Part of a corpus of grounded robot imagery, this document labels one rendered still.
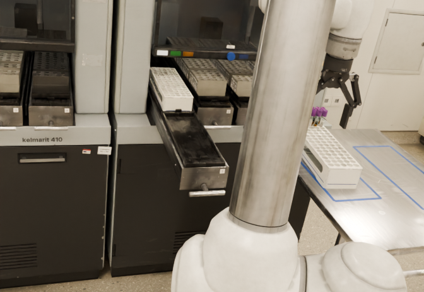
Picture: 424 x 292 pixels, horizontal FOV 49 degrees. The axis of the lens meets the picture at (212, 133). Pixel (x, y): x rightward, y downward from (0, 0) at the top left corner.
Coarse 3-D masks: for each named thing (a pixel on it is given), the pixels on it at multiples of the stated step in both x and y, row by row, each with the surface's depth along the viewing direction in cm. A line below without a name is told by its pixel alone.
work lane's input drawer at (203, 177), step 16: (160, 112) 156; (176, 112) 155; (192, 112) 157; (160, 128) 151; (176, 128) 148; (192, 128) 149; (176, 144) 136; (192, 144) 139; (208, 144) 140; (176, 160) 131; (192, 160) 128; (208, 160) 129; (224, 160) 130; (192, 176) 127; (208, 176) 129; (224, 176) 130; (192, 192) 125; (208, 192) 126; (224, 192) 128
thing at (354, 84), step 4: (356, 76) 130; (356, 80) 130; (352, 84) 132; (356, 84) 131; (352, 88) 134; (356, 88) 132; (356, 92) 132; (356, 96) 133; (360, 96) 133; (356, 100) 134; (360, 100) 134; (360, 104) 134
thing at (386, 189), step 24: (360, 144) 151; (384, 144) 154; (384, 168) 138; (408, 168) 140; (312, 192) 121; (336, 192) 122; (360, 192) 124; (384, 192) 126; (408, 192) 127; (336, 216) 112; (360, 216) 114; (384, 216) 115; (408, 216) 117; (336, 240) 186; (360, 240) 105; (384, 240) 106; (408, 240) 107
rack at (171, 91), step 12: (156, 72) 174; (168, 72) 176; (156, 84) 165; (168, 84) 164; (180, 84) 168; (168, 96) 154; (180, 96) 155; (192, 96) 157; (168, 108) 155; (180, 108) 156
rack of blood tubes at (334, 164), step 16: (320, 128) 143; (320, 144) 133; (336, 144) 135; (304, 160) 135; (320, 160) 125; (336, 160) 125; (352, 160) 127; (320, 176) 125; (336, 176) 122; (352, 176) 123
